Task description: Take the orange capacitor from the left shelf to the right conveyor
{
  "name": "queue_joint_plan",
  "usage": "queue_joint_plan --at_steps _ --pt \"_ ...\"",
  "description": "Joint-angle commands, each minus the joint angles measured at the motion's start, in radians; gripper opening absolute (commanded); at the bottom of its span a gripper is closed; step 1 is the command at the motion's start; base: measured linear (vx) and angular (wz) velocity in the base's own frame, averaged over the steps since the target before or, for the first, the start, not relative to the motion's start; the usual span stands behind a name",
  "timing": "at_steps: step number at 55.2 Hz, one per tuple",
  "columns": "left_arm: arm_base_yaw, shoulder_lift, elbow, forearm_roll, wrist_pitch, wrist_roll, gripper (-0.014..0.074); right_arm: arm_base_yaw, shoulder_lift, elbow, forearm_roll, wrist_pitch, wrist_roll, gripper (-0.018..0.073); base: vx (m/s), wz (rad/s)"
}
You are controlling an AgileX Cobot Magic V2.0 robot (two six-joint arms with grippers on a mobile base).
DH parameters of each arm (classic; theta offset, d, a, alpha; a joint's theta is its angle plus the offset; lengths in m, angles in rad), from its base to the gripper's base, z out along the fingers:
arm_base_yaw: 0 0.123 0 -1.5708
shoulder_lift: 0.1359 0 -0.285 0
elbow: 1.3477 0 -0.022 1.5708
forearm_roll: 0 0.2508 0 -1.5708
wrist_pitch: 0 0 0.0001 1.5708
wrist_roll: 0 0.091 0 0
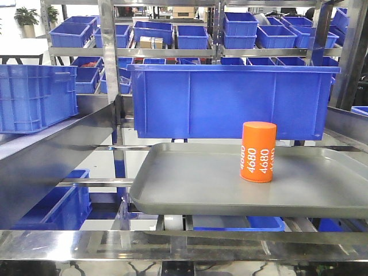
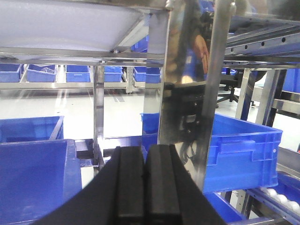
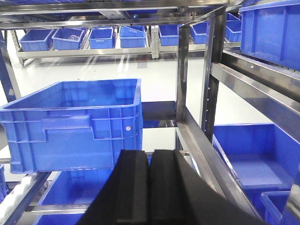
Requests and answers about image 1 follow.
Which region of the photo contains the grey metal tray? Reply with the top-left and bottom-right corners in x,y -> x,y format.
130,143 -> 367,219

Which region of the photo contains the blue bin upper centre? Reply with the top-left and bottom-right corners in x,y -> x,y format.
177,25 -> 208,49

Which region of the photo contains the blue bin under tray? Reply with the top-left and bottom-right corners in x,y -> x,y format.
193,216 -> 285,232

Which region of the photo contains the stainless steel shelf frame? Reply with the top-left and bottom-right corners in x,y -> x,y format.
0,0 -> 368,262

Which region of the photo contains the potted green plant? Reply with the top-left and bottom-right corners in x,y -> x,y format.
14,7 -> 39,38

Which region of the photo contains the blue bin upper left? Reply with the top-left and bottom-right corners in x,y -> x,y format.
49,23 -> 90,48

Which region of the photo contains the blue bin lower left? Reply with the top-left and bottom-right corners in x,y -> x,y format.
12,187 -> 92,230

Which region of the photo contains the large blue plastic bin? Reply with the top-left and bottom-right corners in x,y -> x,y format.
128,64 -> 340,140

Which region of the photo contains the cardboard box on shelf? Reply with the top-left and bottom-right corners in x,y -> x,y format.
139,36 -> 164,49

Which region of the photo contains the blue ribbed crate left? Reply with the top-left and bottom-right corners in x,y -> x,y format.
1,64 -> 78,134

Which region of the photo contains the orange cylindrical capacitor 4680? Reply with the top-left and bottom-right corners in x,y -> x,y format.
240,121 -> 277,183

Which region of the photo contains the stacked blue bins upper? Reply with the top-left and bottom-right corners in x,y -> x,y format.
224,12 -> 258,49

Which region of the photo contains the blue bin upper right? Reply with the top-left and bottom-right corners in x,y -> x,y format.
256,25 -> 297,49

